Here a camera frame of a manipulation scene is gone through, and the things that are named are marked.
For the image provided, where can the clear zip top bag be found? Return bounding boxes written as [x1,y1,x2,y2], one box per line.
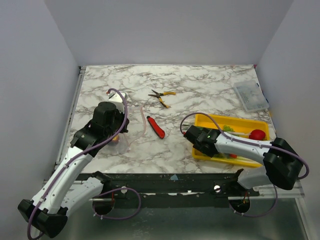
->
[107,105,147,155]

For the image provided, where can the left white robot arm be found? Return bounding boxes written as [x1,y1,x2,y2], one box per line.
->
[17,101,130,238]

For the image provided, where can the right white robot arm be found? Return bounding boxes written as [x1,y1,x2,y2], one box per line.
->
[183,125,303,196]

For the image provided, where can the green toy grapes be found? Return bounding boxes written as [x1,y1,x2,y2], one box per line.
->
[223,125,235,134]

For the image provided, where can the green onion toy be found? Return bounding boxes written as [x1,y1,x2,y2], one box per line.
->
[229,132,250,138]

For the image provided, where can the yellow plastic tray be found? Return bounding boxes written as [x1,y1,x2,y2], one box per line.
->
[192,114,270,168]

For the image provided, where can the red black utility knife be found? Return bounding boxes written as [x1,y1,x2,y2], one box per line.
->
[146,116,165,139]

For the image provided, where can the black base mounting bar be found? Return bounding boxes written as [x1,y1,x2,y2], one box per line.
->
[72,172,261,208]

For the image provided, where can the red toy tomato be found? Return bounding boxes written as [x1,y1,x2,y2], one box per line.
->
[248,129,266,141]

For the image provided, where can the clear plastic screw box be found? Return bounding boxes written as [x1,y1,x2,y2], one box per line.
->
[233,80,269,113]

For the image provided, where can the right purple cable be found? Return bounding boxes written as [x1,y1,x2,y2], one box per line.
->
[179,112,310,180]

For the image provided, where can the purple cable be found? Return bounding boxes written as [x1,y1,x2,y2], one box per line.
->
[26,88,129,240]
[179,112,310,180]

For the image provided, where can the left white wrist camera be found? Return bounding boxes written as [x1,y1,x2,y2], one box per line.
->
[106,91,125,114]

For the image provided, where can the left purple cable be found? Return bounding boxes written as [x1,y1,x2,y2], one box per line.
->
[26,88,129,240]

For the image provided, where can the yellow handled pliers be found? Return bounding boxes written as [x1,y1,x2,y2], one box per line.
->
[147,89,177,109]

